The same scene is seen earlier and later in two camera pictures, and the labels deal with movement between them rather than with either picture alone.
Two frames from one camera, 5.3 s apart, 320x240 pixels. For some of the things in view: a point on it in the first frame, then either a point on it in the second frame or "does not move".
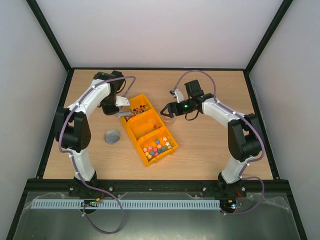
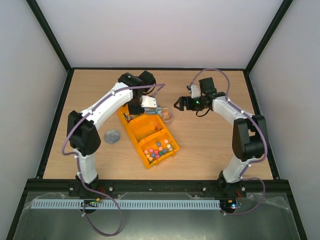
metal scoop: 123,112 to 153,111
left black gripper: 108,111 to 135,111
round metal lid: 112,136 does not move
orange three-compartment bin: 154,141 does not move
